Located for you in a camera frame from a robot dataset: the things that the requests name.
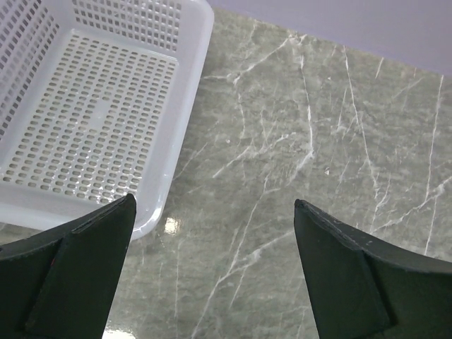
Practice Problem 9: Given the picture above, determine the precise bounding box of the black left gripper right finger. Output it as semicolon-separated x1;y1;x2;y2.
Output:
294;200;451;338

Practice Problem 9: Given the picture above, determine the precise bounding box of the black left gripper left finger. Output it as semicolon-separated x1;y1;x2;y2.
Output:
1;194;136;338

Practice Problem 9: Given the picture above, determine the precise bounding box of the white perforated plastic basket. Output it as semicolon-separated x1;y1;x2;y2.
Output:
1;0;214;239

